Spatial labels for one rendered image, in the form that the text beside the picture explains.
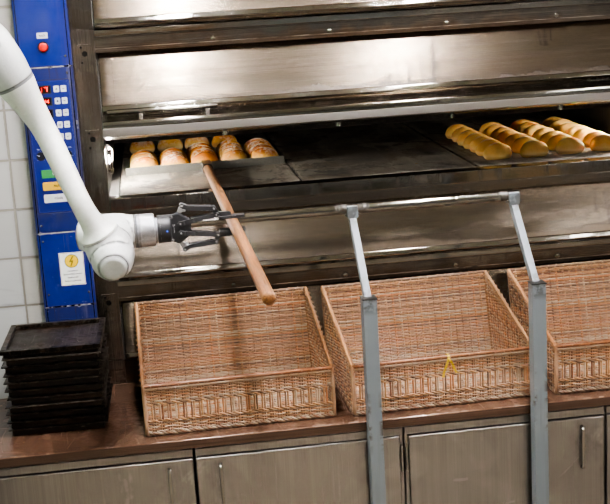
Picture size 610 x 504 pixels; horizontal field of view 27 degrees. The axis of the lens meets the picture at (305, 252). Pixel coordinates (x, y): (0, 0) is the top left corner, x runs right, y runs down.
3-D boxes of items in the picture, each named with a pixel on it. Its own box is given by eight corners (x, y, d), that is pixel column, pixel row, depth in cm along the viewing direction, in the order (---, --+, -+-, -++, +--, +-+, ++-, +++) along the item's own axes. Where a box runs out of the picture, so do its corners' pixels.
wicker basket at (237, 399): (139, 384, 401) (131, 300, 394) (313, 366, 408) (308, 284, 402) (143, 439, 354) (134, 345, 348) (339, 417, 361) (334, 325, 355)
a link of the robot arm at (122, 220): (135, 242, 341) (137, 261, 329) (77, 247, 339) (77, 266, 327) (132, 205, 337) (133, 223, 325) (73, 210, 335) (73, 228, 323)
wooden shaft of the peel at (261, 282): (277, 306, 261) (276, 292, 260) (263, 307, 261) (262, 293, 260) (212, 172, 426) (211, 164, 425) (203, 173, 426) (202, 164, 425)
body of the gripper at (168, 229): (154, 211, 337) (189, 208, 339) (157, 241, 339) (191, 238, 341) (155, 216, 330) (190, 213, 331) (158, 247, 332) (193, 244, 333)
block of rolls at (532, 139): (442, 138, 476) (442, 123, 474) (564, 128, 481) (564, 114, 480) (486, 161, 417) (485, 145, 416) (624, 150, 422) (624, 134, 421)
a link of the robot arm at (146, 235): (136, 244, 339) (158, 242, 340) (136, 251, 331) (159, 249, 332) (133, 211, 337) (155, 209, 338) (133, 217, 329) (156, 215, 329)
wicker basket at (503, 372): (322, 366, 407) (317, 284, 401) (489, 348, 415) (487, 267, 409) (351, 418, 360) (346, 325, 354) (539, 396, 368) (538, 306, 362)
